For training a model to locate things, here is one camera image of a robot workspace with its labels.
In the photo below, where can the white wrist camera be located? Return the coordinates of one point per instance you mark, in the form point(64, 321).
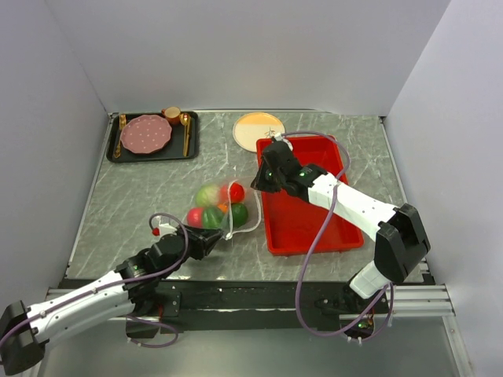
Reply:
point(164, 229)
point(279, 137)

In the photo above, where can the red plastic bin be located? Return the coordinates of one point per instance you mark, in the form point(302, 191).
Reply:
point(291, 224)

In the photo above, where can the light green apple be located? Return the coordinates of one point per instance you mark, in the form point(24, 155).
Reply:
point(208, 195)

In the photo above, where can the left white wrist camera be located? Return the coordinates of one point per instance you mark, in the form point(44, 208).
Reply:
point(164, 229)

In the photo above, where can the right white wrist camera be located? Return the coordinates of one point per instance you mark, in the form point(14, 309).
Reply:
point(279, 137)

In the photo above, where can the green bell pepper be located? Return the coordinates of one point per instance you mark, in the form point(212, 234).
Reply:
point(212, 217)

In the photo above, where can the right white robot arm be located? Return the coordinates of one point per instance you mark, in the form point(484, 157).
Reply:
point(399, 235)

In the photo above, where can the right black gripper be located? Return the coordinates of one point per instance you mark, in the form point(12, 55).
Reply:
point(259, 182)

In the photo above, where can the gold spoon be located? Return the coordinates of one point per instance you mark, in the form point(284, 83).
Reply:
point(186, 120)

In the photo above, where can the orange cup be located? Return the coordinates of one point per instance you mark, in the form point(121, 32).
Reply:
point(172, 115)

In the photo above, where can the red apple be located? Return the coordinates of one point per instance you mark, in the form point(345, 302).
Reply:
point(194, 217)

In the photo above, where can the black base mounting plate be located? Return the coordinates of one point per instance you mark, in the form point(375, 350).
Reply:
point(192, 305)

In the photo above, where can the beige round plate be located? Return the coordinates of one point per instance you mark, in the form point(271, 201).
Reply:
point(251, 127)

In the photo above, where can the green lime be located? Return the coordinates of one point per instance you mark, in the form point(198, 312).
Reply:
point(239, 213)

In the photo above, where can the pink dotted plate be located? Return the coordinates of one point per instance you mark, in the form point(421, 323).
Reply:
point(146, 134)

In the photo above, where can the clear zip top bag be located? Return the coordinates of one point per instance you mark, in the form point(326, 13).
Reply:
point(227, 204)

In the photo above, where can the aluminium rail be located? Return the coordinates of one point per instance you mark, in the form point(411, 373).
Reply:
point(408, 302)

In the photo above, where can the red tomato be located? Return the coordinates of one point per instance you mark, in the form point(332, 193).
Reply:
point(233, 193)

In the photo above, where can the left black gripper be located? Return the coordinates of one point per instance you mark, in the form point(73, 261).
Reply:
point(203, 240)

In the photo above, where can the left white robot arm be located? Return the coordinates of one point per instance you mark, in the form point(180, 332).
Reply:
point(127, 290)

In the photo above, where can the gold fork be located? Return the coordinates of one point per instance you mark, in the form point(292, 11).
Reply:
point(122, 124)

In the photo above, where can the orange fruit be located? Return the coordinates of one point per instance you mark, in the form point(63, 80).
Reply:
point(223, 208)

